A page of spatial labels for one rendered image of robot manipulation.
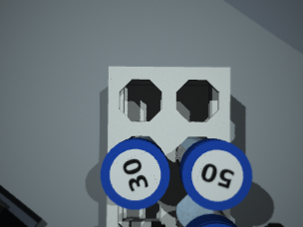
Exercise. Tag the white tube rack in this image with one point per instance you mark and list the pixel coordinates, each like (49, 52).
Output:
(168, 104)

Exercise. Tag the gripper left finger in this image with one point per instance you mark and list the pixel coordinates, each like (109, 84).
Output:
(157, 224)

